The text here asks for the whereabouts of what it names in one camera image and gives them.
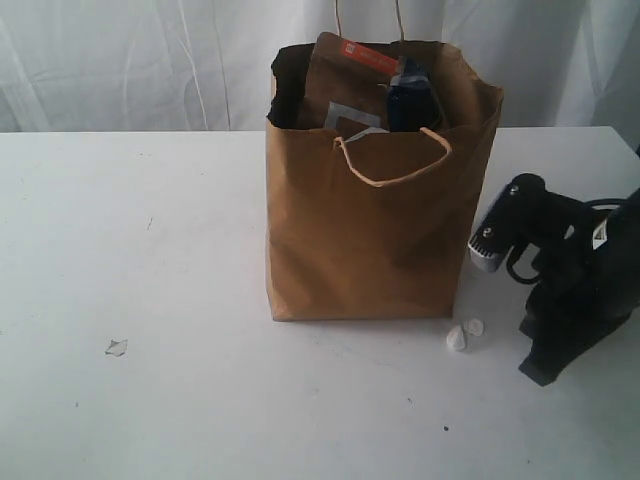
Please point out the brown snack pouch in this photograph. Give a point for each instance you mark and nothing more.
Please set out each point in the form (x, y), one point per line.
(346, 87)

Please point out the small torn paper scrap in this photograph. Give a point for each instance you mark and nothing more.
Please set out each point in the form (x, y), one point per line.
(117, 348)

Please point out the white lump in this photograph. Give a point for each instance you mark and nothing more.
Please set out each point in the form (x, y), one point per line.
(474, 327)
(456, 339)

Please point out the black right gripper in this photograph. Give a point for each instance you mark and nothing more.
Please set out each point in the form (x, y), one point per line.
(586, 289)

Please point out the white blue milk carton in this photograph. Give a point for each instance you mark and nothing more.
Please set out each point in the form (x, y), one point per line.
(365, 132)

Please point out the brown paper bag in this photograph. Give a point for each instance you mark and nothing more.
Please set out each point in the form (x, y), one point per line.
(375, 228)

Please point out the long spaghetti packet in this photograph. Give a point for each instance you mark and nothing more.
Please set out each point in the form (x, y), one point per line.
(411, 99)

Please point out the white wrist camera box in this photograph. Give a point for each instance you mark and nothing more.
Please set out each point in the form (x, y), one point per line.
(508, 217)

